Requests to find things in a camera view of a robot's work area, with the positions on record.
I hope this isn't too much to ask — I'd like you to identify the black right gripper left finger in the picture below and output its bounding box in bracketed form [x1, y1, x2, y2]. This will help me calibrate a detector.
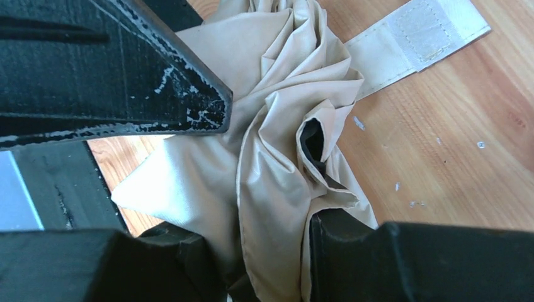
[83, 223, 228, 301]

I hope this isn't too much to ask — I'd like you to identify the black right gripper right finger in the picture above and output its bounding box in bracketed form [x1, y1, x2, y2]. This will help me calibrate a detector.
[309, 209, 413, 301]

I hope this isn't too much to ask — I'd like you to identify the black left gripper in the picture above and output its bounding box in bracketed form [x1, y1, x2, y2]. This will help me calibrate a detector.
[1, 1, 232, 150]

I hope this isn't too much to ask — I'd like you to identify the beige umbrella with black shaft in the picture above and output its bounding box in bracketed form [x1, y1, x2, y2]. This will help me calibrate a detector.
[111, 1, 491, 301]

